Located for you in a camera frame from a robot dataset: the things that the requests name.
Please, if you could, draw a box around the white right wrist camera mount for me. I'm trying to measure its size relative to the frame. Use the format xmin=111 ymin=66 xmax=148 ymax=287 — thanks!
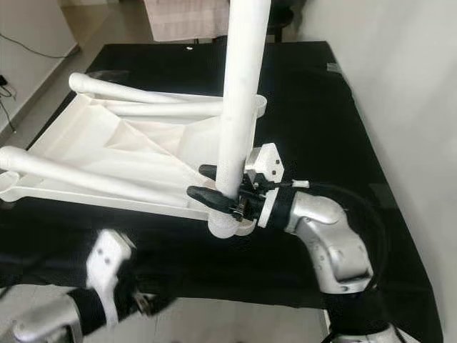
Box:
xmin=243 ymin=143 xmax=286 ymax=229

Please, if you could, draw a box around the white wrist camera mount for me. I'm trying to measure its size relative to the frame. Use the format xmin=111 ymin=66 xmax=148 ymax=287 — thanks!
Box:
xmin=86 ymin=229 xmax=136 ymax=326
xmin=243 ymin=143 xmax=286 ymax=229

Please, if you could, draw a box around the black tablecloth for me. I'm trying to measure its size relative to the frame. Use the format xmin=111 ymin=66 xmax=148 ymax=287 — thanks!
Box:
xmin=0 ymin=39 xmax=445 ymax=343

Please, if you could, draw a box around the white plastic table top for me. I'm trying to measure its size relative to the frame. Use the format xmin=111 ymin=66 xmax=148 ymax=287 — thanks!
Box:
xmin=0 ymin=91 xmax=268 ymax=240

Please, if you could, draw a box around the thin black wall cable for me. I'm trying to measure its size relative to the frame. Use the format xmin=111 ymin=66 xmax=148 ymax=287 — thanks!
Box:
xmin=0 ymin=32 xmax=79 ymax=60

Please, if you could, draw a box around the white plastic table leg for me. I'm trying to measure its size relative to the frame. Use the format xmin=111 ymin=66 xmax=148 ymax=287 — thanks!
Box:
xmin=111 ymin=93 xmax=268 ymax=119
xmin=68 ymin=71 xmax=226 ymax=108
xmin=0 ymin=145 xmax=204 ymax=208
xmin=207 ymin=0 xmax=272 ymax=239

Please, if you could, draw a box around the black round stool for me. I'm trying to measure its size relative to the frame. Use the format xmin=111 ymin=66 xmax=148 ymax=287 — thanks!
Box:
xmin=268 ymin=0 xmax=304 ymax=42

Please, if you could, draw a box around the black charger cable bundle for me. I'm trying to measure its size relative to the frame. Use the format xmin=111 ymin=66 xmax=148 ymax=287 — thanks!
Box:
xmin=0 ymin=75 xmax=19 ymax=133

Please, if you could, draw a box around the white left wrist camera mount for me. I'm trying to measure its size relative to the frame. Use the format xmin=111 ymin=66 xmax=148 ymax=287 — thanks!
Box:
xmin=86 ymin=229 xmax=136 ymax=326

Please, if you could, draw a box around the pale checkered towel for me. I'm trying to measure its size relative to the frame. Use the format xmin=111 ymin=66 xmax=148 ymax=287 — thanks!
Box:
xmin=143 ymin=0 xmax=233 ymax=42

